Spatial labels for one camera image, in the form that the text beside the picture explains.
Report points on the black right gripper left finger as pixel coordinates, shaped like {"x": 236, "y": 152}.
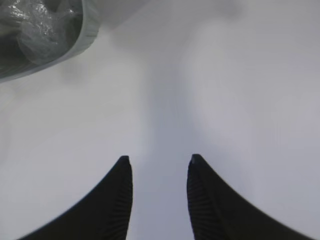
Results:
{"x": 103, "y": 214}

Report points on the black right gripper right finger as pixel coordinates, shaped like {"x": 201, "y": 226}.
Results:
{"x": 218, "y": 212}

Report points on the clear plastic sheet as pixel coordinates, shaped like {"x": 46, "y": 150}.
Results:
{"x": 39, "y": 30}

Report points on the green woven plastic basket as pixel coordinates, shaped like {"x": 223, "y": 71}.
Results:
{"x": 17, "y": 68}

